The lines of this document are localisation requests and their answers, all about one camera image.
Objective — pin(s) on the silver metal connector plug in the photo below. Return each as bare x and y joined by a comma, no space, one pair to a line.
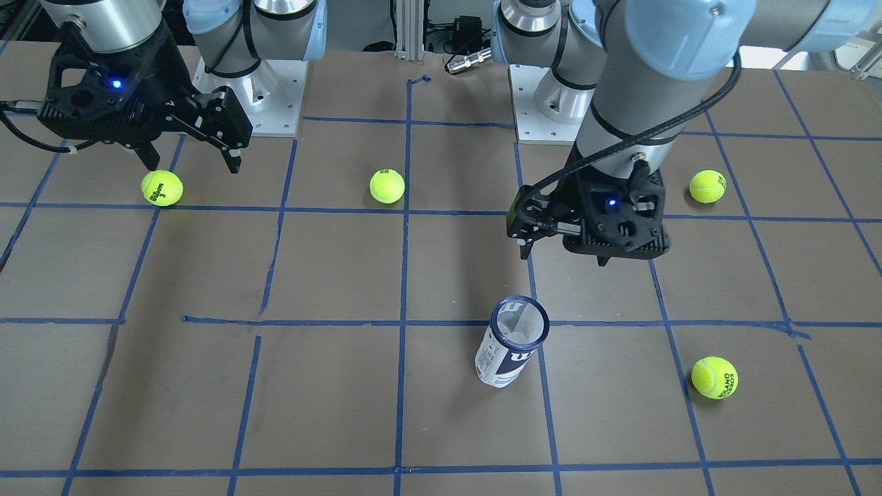
459,63

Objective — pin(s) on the tennis ball centre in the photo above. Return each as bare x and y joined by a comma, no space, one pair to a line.
714,377

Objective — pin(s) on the tennis ball near far base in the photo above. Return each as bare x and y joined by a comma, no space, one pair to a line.
387,186

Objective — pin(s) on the aluminium frame post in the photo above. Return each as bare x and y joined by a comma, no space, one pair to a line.
409,29

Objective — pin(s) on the blue white tennis ball can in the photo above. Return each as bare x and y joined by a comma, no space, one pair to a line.
517,327

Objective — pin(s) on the brown paper mat blue grid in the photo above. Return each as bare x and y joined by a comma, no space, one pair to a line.
281,332

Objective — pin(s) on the tennis ball with black print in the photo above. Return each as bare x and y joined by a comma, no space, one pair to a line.
707,187

